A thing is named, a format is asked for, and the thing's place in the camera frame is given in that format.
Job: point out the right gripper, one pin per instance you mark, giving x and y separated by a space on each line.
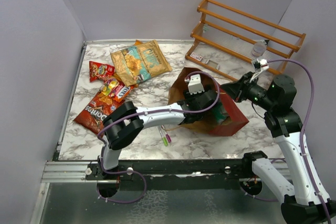
238 89

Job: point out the red brown paper bag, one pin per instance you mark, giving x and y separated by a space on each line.
208 124

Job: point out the teal white snack bag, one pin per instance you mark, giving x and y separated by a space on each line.
220 113

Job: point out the gold foil snack bag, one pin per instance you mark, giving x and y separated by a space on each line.
139 63

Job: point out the yellow kettle chips bag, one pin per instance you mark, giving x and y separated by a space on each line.
137 42

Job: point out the colourful orange candy bag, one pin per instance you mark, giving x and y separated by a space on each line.
115 89

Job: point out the red cheez-it snack bag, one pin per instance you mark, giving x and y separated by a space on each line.
100 71

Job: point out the red doritos chip bag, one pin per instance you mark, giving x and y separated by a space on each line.
92 116

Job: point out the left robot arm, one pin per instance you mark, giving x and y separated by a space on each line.
122 126

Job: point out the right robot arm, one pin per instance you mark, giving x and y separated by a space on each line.
303 199

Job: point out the open small cardboard box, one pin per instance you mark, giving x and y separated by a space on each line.
212 64

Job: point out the clear plastic cup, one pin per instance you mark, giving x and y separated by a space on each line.
258 49

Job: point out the wooden shelf rack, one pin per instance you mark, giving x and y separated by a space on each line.
226 35

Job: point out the red white small box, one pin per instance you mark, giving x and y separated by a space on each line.
196 57

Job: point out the purple cap marker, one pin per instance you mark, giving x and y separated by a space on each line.
166 134

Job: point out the green cap marker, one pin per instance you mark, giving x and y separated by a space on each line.
165 142

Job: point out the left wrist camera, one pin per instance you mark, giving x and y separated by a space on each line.
194 84

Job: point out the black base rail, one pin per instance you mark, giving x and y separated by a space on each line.
160 174

